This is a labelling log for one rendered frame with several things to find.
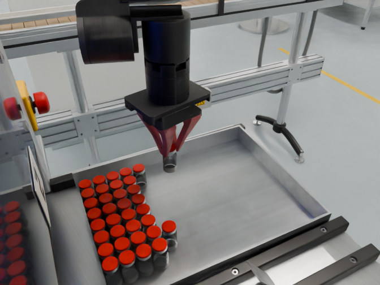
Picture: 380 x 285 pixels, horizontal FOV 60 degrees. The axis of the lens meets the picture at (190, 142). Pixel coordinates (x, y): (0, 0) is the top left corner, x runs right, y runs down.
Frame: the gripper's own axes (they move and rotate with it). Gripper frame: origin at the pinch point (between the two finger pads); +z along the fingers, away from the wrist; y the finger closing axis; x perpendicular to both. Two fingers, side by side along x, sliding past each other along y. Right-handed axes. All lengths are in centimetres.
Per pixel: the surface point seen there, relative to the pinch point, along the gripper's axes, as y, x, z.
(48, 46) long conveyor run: -12, -86, 13
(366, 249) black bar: -14.1, 26.7, 8.9
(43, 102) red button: 10.0, -23.6, -0.9
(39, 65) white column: -23, -147, 44
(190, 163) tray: -8.6, -4.9, 11.0
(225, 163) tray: -13.7, -0.4, 10.8
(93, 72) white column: -49, -140, 53
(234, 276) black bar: 3.0, 17.6, 9.2
